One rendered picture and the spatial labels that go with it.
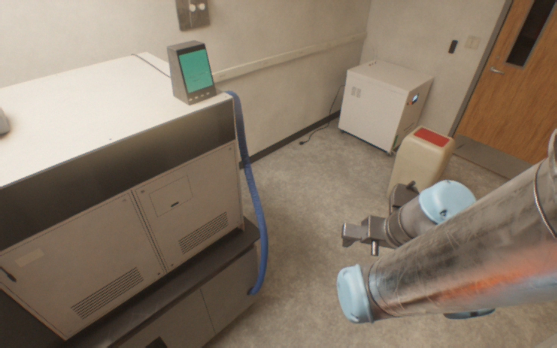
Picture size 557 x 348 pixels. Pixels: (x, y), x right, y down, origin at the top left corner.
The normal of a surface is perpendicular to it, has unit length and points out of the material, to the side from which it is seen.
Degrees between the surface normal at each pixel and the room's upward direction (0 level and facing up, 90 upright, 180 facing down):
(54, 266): 90
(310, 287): 0
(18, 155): 0
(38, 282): 90
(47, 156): 0
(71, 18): 90
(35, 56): 90
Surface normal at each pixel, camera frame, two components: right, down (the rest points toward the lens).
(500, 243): -0.97, 0.15
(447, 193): 0.09, -0.43
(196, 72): 0.71, 0.32
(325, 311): 0.02, -0.77
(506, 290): -0.63, 0.66
